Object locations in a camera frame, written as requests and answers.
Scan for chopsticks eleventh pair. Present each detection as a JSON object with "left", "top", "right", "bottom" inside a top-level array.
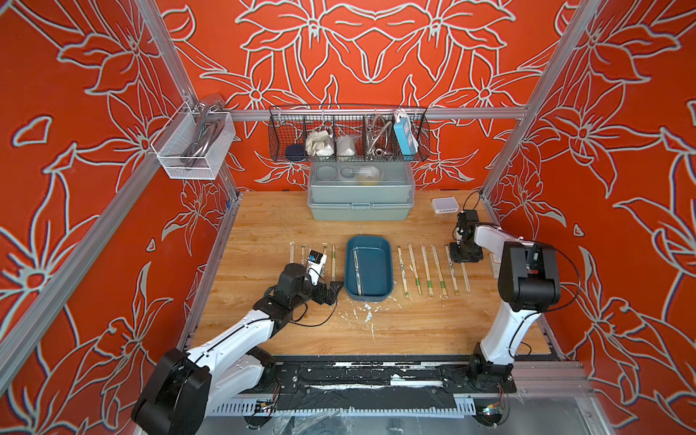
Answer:
[{"left": 460, "top": 263, "right": 471, "bottom": 294}]

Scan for chopsticks green band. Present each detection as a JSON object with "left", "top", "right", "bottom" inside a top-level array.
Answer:
[{"left": 353, "top": 248, "right": 363, "bottom": 296}]

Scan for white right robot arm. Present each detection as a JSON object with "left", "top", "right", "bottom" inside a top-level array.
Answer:
[{"left": 449, "top": 210, "right": 561, "bottom": 372}]

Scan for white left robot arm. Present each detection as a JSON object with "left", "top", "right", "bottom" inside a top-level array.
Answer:
[{"left": 130, "top": 263, "right": 344, "bottom": 434}]

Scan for grey-green lidded storage box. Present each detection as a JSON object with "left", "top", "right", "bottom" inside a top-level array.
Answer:
[{"left": 307, "top": 161, "right": 415, "bottom": 222}]

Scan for blue white box in basket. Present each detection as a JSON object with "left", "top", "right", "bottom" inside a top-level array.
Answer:
[{"left": 393, "top": 109, "right": 419, "bottom": 156}]

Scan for white remote control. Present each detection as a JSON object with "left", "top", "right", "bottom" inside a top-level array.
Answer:
[{"left": 489, "top": 254, "right": 501, "bottom": 279}]

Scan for teal plastic chopstick bin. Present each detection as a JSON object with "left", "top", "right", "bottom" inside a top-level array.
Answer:
[{"left": 344, "top": 235, "right": 394, "bottom": 303}]

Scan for metal tongs in basket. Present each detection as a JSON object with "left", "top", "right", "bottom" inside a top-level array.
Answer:
[{"left": 181, "top": 94, "right": 225, "bottom": 169}]

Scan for white network switch box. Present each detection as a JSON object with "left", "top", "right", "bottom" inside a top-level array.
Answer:
[{"left": 431, "top": 197, "right": 460, "bottom": 215}]

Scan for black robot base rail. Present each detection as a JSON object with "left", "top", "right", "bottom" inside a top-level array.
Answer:
[{"left": 241, "top": 355, "right": 517, "bottom": 411}]

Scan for black wire wall basket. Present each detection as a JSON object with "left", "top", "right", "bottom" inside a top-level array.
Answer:
[{"left": 268, "top": 103, "right": 431, "bottom": 162}]

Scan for clear plastic wall basket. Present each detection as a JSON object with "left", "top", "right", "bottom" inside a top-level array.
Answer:
[{"left": 150, "top": 103, "right": 236, "bottom": 181}]

